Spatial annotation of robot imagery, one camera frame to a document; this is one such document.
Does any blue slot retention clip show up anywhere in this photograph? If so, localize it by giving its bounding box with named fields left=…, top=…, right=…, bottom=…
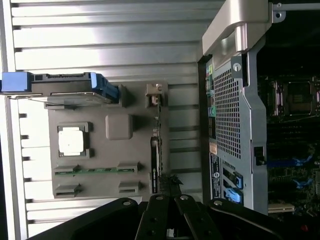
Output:
left=233, top=171, right=245, bottom=188
left=224, top=187, right=243, bottom=203

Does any green RAM stick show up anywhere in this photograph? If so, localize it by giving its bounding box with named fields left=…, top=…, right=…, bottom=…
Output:
left=54, top=167, right=137, bottom=176

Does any grey plastic parts rack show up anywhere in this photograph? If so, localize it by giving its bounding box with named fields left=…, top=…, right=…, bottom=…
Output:
left=44, top=83, right=171, bottom=201

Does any blue expansion slot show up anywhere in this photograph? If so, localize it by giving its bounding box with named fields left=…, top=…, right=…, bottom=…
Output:
left=268, top=154, right=313, bottom=168

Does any silver CPU chip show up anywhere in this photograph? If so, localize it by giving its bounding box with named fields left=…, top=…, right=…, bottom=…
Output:
left=58, top=129, right=85, bottom=154

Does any black and grey PC case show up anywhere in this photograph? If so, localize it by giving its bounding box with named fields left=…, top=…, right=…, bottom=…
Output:
left=197, top=0, right=320, bottom=218

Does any green motherboard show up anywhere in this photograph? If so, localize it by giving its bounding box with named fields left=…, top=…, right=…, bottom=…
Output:
left=257, top=74, right=320, bottom=216

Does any CPU socket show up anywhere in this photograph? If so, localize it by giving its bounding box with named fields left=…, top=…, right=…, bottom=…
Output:
left=274, top=79, right=320, bottom=117

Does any hard disk in blue caddy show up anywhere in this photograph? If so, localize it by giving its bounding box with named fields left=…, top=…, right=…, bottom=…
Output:
left=1, top=71, right=120, bottom=105

